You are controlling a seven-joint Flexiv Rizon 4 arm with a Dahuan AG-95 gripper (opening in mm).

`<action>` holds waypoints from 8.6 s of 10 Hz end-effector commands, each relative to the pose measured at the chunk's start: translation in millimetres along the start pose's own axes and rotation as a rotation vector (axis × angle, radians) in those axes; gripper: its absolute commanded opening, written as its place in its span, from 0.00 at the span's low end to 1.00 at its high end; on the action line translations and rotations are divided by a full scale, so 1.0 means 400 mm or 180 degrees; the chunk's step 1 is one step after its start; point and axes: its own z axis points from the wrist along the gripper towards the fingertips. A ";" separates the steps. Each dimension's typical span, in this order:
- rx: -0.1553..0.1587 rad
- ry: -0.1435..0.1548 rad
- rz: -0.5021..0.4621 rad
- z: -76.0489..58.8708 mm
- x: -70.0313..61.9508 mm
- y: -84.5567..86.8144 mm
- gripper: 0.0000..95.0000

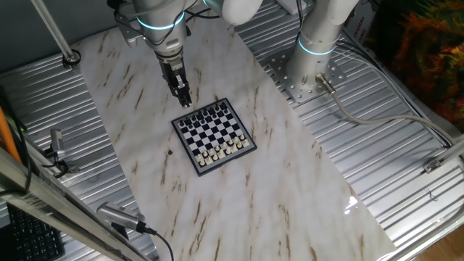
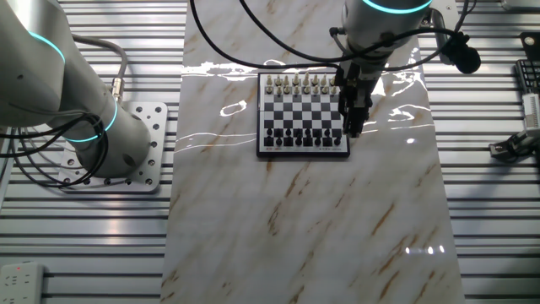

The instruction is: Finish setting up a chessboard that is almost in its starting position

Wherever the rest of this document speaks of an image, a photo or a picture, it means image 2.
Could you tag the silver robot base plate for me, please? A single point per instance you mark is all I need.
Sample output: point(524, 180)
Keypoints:
point(154, 126)

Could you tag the black chess rook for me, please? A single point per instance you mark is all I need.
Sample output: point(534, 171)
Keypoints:
point(337, 141)
point(268, 141)

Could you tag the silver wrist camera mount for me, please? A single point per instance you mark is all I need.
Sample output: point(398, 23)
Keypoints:
point(439, 34)

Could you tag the black keyboard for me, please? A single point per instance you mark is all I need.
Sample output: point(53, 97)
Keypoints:
point(529, 76)

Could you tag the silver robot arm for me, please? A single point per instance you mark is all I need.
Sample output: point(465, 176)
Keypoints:
point(42, 63)

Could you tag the white chess bishop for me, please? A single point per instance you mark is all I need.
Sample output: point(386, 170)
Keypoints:
point(286, 80)
point(314, 80)

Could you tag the black chess knight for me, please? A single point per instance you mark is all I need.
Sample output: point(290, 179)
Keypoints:
point(327, 141)
point(278, 141)

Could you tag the white chess queen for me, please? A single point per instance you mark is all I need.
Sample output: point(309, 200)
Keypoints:
point(306, 79)

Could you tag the grey metal bar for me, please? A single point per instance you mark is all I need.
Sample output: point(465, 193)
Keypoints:
point(523, 4)

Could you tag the aluminium strut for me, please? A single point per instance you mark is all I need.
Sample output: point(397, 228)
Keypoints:
point(2, 186)

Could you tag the black chess king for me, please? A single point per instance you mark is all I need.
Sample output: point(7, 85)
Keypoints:
point(298, 141)

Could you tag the white chess king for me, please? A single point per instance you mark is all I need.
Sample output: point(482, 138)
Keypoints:
point(296, 79)

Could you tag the white chess knight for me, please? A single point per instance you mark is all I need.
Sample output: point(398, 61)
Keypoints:
point(324, 80)
point(278, 80)

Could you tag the white chess rook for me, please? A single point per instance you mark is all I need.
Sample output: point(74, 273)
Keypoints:
point(333, 80)
point(269, 80)

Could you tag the black chess bishop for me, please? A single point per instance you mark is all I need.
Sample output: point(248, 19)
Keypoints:
point(288, 141)
point(317, 141)

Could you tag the black mount plate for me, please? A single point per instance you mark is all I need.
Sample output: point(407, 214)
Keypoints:
point(530, 48)

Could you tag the white marble pattern sheet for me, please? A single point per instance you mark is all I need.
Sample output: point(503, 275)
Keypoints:
point(295, 219)

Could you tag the black white folding chessboard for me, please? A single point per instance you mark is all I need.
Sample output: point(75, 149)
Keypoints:
point(295, 107)

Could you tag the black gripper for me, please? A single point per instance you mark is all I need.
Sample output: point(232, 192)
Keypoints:
point(358, 84)

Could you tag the white power strip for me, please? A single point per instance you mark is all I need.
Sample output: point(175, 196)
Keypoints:
point(21, 283)

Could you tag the black chess queen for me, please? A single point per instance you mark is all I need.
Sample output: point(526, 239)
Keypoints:
point(308, 141)

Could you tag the black clamp tool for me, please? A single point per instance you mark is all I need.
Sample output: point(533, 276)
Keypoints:
point(512, 145)

